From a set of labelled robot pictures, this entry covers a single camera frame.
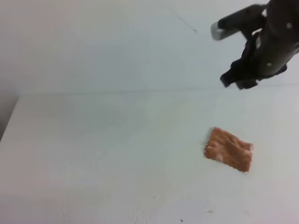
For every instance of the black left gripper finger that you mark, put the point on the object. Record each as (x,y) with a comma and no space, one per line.
(236,74)

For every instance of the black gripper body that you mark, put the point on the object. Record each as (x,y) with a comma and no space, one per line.
(273,37)

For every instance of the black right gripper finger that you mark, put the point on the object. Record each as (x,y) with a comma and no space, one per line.
(246,83)

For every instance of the pink-orange rag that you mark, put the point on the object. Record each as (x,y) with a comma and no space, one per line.
(228,149)

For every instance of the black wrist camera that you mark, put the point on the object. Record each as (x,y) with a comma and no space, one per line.
(236,22)

